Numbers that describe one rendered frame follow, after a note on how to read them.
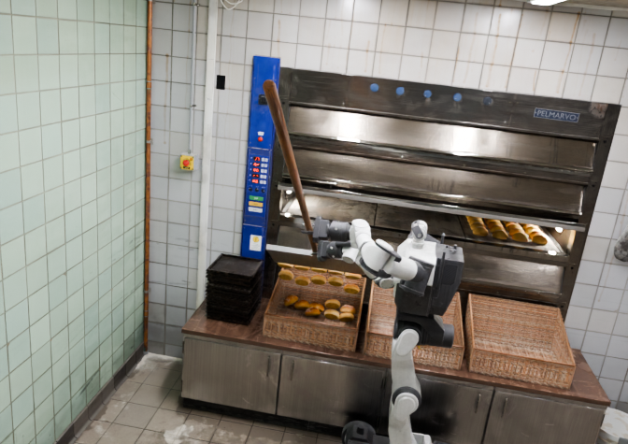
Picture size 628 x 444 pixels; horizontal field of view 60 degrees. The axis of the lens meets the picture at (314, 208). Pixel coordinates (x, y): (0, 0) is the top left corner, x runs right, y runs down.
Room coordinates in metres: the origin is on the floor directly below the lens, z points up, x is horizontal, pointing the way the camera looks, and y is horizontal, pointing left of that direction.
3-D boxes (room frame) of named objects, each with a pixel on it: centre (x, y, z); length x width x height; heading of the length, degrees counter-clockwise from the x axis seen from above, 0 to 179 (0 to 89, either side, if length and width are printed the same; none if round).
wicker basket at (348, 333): (3.05, -0.08, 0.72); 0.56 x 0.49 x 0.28; 83
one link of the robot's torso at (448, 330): (2.38, -0.59, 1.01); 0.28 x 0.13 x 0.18; 84
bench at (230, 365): (2.97, -0.53, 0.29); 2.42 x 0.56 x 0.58; 83
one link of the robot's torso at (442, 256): (2.38, -0.56, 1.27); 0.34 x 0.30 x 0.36; 170
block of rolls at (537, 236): (3.61, -1.30, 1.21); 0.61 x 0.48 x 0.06; 173
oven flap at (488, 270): (3.24, -0.68, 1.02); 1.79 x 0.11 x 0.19; 83
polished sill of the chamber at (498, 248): (3.27, -0.68, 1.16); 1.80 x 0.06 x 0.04; 83
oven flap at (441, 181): (3.24, -0.68, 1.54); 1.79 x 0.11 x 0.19; 83
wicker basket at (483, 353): (2.91, -1.27, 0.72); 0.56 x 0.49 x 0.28; 82
